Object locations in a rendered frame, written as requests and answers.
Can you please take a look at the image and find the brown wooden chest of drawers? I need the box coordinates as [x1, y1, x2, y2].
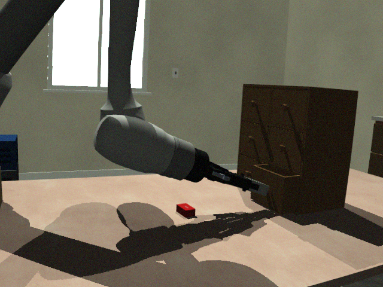
[237, 84, 358, 215]

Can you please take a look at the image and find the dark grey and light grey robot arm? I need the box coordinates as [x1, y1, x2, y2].
[0, 0, 195, 181]

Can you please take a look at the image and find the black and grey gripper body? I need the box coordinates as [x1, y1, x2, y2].
[184, 148, 224, 182]

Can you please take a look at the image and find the small red block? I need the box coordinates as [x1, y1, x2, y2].
[176, 203, 196, 218]

